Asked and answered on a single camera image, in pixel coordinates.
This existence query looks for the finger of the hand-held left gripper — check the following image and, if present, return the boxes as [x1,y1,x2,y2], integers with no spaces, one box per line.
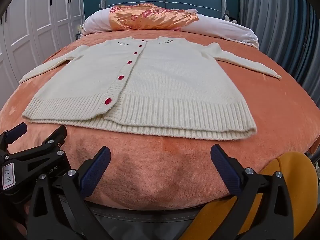
[7,125,68,171]
[0,122,28,153]

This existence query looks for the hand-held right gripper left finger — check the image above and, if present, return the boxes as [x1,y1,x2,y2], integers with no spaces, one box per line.
[27,146,112,240]

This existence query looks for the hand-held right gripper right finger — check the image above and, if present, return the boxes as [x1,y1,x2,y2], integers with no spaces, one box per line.
[210,144,298,240]

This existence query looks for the white knit cardigan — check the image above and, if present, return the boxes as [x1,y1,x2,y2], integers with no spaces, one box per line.
[19,36,282,141]

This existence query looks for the orange fleece blanket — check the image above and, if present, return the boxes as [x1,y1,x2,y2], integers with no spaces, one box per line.
[0,29,320,205]

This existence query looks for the person's yellow pants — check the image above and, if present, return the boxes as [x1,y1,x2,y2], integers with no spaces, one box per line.
[179,151,317,240]

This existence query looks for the grey bed base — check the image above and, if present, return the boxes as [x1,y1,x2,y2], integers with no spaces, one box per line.
[59,197,209,240]

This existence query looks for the white panelled wardrobe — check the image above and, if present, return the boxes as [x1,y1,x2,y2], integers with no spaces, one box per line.
[0,0,85,101]

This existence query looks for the pale pink pillow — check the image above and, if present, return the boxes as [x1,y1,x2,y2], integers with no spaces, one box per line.
[81,7,259,49]

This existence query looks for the dark bedside object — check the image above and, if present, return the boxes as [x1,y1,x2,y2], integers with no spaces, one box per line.
[224,9,238,22]

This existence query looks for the grey pleated curtain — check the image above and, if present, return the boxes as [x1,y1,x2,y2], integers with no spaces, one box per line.
[237,0,320,98]

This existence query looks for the orange floral satin pillow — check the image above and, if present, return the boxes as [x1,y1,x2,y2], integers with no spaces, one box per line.
[108,2,199,32]

